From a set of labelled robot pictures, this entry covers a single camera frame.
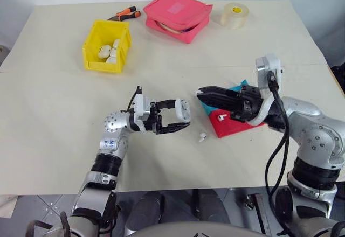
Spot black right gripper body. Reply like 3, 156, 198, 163
230, 84, 265, 124

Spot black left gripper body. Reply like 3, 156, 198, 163
142, 102, 164, 136

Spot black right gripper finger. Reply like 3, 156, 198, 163
197, 85, 242, 100
198, 94, 240, 112

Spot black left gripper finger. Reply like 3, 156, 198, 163
155, 122, 192, 136
155, 99, 178, 111

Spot yellow plastic bin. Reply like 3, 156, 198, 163
81, 19, 133, 74

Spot red cloth pad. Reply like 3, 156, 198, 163
208, 108, 268, 139

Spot clear tape roll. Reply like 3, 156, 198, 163
220, 2, 250, 30

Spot pink fabric pouch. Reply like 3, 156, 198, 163
142, 0, 214, 45

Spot orange black pliers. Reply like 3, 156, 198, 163
106, 5, 142, 22

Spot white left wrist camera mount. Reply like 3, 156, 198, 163
133, 92, 152, 122

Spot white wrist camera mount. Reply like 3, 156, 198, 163
247, 53, 285, 127
133, 92, 152, 122

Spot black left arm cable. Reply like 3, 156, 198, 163
120, 86, 143, 114

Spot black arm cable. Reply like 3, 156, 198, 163
265, 71, 291, 237
120, 86, 143, 114

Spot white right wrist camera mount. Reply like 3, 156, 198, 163
247, 53, 285, 127

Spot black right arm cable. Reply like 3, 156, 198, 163
265, 71, 291, 237

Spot dark metal table frame bar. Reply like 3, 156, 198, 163
243, 193, 268, 237

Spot black curved strap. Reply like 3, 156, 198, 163
25, 211, 72, 237

